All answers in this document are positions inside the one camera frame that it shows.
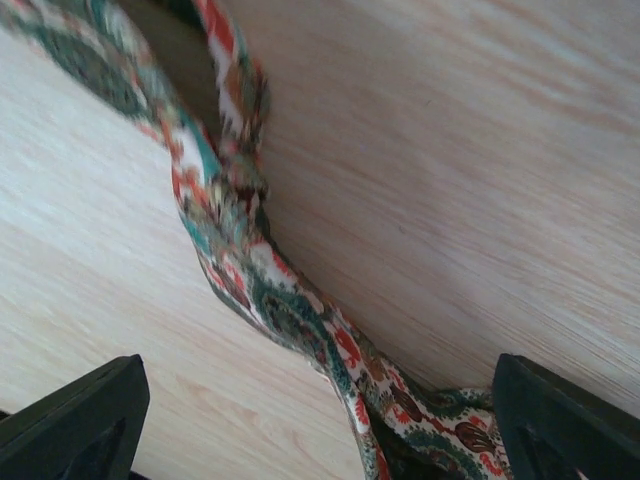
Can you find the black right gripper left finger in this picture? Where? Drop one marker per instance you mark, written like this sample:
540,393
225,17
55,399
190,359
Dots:
88,429

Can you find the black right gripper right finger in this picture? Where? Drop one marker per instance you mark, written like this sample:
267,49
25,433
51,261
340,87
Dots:
554,429

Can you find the paisley patterned necktie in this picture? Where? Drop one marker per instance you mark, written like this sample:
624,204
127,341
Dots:
402,430

